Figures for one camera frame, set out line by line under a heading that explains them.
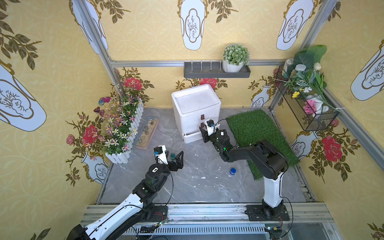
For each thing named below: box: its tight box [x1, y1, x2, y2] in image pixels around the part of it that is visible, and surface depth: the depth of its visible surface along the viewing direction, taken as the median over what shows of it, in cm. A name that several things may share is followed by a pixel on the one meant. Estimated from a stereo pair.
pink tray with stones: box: [135, 116, 160, 150], surface depth 105 cm
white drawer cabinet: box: [171, 84, 222, 144], surface depth 94 cm
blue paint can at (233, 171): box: [229, 167, 237, 175], surface depth 87 cm
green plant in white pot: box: [222, 43, 250, 73], surface depth 76 cm
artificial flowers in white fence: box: [93, 93, 146, 164], surface depth 89 cm
